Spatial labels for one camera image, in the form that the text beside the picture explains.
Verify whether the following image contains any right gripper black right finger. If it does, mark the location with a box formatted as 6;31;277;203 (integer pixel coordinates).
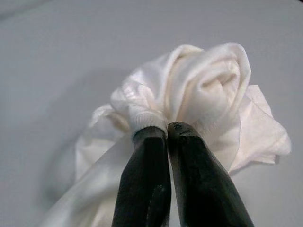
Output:
167;121;255;227

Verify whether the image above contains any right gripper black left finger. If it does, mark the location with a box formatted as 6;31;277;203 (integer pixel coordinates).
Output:
111;126;171;227

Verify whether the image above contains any white shirt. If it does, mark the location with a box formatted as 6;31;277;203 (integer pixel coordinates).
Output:
39;42;292;227

